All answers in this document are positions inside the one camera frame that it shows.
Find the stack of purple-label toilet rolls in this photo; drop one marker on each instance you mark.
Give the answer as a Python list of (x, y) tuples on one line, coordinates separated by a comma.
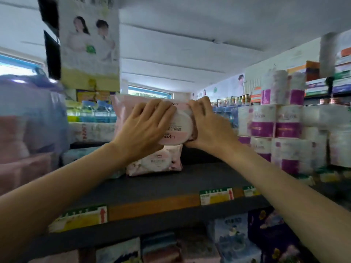
[(288, 125)]

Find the black wall monitor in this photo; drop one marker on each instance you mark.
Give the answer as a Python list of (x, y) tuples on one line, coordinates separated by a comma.
[(49, 13), (52, 57)]

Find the stack of orange white boxes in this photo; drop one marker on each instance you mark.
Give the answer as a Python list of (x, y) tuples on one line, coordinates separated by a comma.
[(315, 82)]

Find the pillar poster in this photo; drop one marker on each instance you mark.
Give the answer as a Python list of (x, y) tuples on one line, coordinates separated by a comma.
[(87, 52)]

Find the person's left hand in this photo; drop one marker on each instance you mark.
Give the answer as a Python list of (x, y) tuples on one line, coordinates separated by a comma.
[(145, 128)]

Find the row of pale tissue packs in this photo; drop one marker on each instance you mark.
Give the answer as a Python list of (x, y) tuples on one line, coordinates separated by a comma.
[(233, 235)]

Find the blue framed window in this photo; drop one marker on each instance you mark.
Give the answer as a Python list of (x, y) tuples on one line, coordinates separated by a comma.
[(148, 92), (16, 65)]

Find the teal wipes pack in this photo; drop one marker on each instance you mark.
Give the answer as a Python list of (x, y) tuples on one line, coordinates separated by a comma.
[(79, 154)]

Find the person's left forearm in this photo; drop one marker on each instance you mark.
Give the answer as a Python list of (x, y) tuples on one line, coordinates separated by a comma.
[(54, 199)]

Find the pink wipes pack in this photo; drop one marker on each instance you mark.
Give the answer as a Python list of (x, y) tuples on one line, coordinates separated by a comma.
[(181, 125), (153, 164)]

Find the wall poster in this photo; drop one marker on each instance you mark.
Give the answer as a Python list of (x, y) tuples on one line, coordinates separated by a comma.
[(225, 86)]

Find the dark metal shelf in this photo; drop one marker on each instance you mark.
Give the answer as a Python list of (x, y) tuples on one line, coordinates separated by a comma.
[(164, 186)]

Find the person's right forearm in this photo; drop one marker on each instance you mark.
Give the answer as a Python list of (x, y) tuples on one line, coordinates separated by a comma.
[(288, 202)]

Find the person's right hand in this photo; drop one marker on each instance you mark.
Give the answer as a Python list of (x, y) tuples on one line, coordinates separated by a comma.
[(211, 131)]

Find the stack of pink tissue packs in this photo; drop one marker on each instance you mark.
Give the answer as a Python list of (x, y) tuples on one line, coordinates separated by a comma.
[(27, 172)]

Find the large pale blue tissue pack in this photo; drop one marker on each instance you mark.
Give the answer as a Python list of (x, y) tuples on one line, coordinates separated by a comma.
[(33, 101)]

